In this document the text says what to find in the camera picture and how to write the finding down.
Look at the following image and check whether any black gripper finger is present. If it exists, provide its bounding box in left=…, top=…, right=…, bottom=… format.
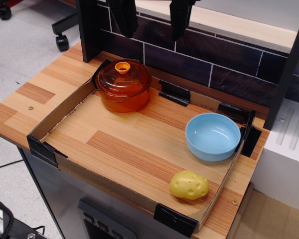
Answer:
left=107, top=0, right=139, bottom=38
left=169, top=0, right=196, bottom=41

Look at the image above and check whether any amber glass pot lid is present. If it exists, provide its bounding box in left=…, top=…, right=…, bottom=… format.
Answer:
left=95, top=59, right=151, bottom=96

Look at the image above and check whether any black office chair base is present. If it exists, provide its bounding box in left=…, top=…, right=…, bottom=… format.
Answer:
left=52, top=13, right=78, bottom=52

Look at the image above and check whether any black caster wheel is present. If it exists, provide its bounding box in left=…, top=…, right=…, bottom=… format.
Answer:
left=0, top=0, right=12, bottom=20

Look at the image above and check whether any light blue bowl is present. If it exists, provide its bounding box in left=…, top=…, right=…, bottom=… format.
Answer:
left=185, top=113, right=241, bottom=162

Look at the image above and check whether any yellow toy potato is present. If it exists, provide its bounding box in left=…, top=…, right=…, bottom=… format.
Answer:
left=170, top=170, right=209, bottom=200

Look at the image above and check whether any white toy sink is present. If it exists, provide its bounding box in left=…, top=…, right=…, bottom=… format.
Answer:
left=251, top=100, right=299, bottom=210

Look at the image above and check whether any cardboard fence with black tape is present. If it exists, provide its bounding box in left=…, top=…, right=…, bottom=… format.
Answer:
left=26, top=58, right=263, bottom=238

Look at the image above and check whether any grey toy oven front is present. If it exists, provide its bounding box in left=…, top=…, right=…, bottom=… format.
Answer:
left=78, top=200, right=138, bottom=239

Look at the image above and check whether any black left frame post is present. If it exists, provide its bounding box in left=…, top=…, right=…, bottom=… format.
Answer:
left=76, top=0, right=102, bottom=63

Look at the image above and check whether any black frame post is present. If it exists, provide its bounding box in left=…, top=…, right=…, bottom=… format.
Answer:
left=263, top=30, right=299, bottom=130
left=76, top=0, right=102, bottom=63

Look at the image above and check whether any black right frame post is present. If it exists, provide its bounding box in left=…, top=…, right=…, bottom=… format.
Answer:
left=263, top=30, right=299, bottom=130

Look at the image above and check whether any black cable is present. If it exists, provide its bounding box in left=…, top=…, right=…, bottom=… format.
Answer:
left=0, top=195, right=45, bottom=239

